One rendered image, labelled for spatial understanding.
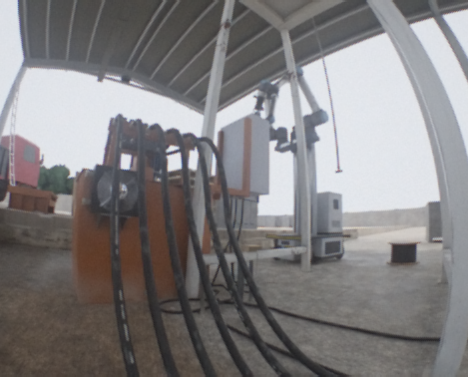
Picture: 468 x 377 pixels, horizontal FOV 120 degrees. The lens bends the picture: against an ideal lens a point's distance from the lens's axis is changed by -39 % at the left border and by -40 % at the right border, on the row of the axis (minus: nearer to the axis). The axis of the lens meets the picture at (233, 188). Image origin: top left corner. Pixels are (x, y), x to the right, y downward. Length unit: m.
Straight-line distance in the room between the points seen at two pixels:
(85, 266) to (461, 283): 1.26
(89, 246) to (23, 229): 1.67
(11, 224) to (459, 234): 2.99
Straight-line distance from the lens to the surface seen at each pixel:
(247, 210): 5.18
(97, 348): 0.78
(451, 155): 0.60
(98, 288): 1.11
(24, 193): 3.15
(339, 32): 6.03
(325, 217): 2.75
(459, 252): 0.58
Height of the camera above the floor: 0.41
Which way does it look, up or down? 9 degrees up
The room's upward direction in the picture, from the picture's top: 2 degrees clockwise
